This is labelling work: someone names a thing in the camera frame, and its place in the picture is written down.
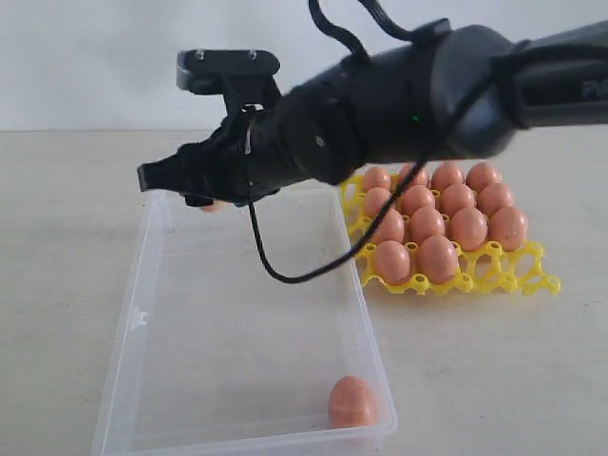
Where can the brown egg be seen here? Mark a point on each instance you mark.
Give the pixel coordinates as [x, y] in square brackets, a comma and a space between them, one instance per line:
[494, 197]
[438, 259]
[415, 198]
[456, 197]
[391, 261]
[509, 227]
[376, 177]
[352, 403]
[446, 174]
[374, 201]
[213, 207]
[421, 177]
[392, 227]
[481, 175]
[424, 223]
[469, 228]

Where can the clear plastic box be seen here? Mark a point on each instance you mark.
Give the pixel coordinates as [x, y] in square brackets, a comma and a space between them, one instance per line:
[215, 357]

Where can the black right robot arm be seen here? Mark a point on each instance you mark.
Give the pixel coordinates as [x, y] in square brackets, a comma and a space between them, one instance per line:
[453, 94]

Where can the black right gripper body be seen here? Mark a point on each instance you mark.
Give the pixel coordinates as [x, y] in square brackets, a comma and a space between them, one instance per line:
[309, 134]

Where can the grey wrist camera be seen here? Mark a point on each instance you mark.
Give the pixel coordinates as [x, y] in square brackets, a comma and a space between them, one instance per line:
[240, 76]

